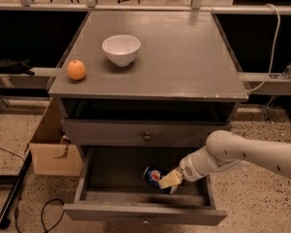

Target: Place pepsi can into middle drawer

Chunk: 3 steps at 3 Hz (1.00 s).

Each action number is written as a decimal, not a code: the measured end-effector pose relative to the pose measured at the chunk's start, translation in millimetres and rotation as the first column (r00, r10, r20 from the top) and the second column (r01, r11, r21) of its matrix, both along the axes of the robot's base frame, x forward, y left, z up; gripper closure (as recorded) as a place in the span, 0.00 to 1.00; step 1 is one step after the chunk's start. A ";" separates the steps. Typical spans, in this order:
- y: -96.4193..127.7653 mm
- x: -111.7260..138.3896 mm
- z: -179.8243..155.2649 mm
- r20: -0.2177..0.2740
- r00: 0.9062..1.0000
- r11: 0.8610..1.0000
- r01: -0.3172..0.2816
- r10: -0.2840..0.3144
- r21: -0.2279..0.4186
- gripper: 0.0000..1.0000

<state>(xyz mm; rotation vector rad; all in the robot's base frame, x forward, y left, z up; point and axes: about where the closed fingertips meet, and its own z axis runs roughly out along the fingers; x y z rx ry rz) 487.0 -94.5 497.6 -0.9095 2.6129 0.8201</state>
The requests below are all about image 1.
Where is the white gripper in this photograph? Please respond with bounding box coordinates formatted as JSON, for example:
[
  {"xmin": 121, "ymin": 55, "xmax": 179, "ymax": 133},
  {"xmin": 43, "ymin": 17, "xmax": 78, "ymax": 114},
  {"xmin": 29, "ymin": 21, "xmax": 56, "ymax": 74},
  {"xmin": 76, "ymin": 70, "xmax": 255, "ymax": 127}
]
[{"xmin": 158, "ymin": 149, "xmax": 213, "ymax": 189}]

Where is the blue pepsi can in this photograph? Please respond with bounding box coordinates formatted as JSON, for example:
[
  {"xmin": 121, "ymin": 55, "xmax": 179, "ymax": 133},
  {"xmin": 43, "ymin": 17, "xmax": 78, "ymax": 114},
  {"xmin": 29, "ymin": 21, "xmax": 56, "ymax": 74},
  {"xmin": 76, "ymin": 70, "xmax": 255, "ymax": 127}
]
[{"xmin": 144, "ymin": 165, "xmax": 178, "ymax": 195}]

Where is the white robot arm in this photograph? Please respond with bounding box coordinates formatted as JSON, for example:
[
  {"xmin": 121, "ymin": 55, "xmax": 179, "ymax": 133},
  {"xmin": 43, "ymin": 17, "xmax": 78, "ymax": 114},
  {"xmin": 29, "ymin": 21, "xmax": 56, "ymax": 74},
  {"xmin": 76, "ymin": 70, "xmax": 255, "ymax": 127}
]
[{"xmin": 158, "ymin": 130, "xmax": 291, "ymax": 188}]

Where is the round drawer knob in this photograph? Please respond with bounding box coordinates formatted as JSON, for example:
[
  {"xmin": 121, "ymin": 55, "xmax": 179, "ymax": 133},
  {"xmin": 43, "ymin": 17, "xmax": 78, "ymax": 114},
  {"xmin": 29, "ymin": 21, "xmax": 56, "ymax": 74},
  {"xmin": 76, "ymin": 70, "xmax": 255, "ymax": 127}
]
[{"xmin": 143, "ymin": 132, "xmax": 151, "ymax": 141}]

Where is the open grey middle drawer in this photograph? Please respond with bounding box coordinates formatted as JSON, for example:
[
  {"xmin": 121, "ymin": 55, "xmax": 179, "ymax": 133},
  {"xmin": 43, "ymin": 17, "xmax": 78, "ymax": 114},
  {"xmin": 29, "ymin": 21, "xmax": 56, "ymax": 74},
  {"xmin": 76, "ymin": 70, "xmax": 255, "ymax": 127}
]
[{"xmin": 64, "ymin": 147, "xmax": 227, "ymax": 226}]

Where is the grey drawer cabinet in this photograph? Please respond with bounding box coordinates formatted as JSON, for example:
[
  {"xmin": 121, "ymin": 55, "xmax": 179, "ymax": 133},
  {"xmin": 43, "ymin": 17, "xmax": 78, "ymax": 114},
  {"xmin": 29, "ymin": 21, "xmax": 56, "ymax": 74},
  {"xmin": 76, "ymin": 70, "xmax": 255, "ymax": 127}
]
[{"xmin": 48, "ymin": 9, "xmax": 249, "ymax": 226}]

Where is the closed grey top drawer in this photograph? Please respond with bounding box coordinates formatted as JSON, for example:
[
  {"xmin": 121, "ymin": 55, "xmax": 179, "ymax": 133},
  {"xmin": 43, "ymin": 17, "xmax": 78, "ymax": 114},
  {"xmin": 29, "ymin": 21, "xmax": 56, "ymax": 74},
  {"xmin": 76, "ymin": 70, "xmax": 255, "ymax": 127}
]
[{"xmin": 62, "ymin": 118, "xmax": 231, "ymax": 148}]

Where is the cardboard box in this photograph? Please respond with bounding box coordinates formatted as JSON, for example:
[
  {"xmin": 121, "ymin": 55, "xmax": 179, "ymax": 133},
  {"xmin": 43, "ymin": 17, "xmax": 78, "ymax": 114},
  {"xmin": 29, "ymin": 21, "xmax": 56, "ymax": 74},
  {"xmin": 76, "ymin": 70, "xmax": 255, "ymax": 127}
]
[{"xmin": 29, "ymin": 100, "xmax": 83, "ymax": 177}]

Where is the white bowl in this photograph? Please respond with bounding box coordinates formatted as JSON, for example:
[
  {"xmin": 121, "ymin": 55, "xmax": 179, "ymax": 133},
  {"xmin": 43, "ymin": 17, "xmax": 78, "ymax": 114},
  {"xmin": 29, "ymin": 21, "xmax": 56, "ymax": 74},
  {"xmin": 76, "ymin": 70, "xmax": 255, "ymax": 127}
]
[{"xmin": 102, "ymin": 35, "xmax": 141, "ymax": 67}]

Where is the orange fruit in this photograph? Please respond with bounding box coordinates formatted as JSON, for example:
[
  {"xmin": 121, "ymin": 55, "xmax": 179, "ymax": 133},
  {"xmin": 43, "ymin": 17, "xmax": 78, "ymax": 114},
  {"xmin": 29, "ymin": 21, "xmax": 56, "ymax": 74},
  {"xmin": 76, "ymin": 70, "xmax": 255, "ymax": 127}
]
[{"xmin": 67, "ymin": 60, "xmax": 86, "ymax": 81}]

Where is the black bar on floor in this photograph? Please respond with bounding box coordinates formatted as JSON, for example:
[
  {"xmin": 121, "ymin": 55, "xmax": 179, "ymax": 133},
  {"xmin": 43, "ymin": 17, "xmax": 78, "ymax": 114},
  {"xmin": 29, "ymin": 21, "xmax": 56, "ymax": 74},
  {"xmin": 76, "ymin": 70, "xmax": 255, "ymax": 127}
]
[{"xmin": 0, "ymin": 153, "xmax": 32, "ymax": 230}]

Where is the black cloth on shelf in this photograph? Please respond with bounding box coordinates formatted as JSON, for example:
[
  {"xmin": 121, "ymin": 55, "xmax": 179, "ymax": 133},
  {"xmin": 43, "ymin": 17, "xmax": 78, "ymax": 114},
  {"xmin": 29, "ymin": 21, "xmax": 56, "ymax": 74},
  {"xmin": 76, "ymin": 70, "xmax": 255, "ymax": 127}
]
[{"xmin": 0, "ymin": 59, "xmax": 35, "ymax": 76}]

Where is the black floor cable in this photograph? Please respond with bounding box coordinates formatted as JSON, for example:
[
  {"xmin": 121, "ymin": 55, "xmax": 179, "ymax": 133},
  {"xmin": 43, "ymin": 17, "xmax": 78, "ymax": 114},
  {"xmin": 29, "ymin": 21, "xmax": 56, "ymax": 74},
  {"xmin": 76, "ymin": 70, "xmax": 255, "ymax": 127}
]
[{"xmin": 40, "ymin": 197, "xmax": 66, "ymax": 233}]

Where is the white cable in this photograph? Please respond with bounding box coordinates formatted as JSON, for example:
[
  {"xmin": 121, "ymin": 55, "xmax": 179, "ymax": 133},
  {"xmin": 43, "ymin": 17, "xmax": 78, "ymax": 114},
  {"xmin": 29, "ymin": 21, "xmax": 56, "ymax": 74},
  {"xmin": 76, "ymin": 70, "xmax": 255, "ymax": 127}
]
[{"xmin": 245, "ymin": 3, "xmax": 281, "ymax": 94}]

